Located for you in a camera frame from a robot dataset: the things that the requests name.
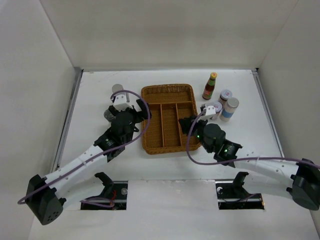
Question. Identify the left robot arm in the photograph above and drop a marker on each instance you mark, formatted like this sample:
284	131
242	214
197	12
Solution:
81	180

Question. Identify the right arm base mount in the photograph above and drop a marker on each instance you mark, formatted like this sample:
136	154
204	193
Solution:
231	194

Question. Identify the spice jar red label lid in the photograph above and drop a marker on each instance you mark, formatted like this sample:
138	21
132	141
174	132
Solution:
225	94

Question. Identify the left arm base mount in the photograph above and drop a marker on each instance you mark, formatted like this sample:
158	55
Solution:
112	197

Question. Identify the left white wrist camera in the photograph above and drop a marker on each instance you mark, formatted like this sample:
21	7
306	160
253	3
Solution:
121	102

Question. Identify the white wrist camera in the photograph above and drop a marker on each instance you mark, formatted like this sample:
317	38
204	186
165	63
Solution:
121	102
210	112

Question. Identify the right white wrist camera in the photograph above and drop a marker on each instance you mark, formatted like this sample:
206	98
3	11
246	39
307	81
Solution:
210	112

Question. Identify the white shaker blue label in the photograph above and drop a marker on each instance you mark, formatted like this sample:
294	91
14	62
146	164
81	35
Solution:
229	108

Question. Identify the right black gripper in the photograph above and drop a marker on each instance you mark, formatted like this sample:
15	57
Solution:
185	123

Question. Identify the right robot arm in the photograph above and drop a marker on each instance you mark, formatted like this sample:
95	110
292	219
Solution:
295	179

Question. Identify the dark pepper grinder jar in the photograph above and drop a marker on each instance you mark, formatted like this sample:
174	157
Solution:
108	115

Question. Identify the white shaker silver cap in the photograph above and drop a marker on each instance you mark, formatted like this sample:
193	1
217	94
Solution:
117	89

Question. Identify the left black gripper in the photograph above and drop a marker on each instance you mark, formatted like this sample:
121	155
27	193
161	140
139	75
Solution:
140	116

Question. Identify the brown wicker tray basket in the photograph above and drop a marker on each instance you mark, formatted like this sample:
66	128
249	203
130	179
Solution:
167	103

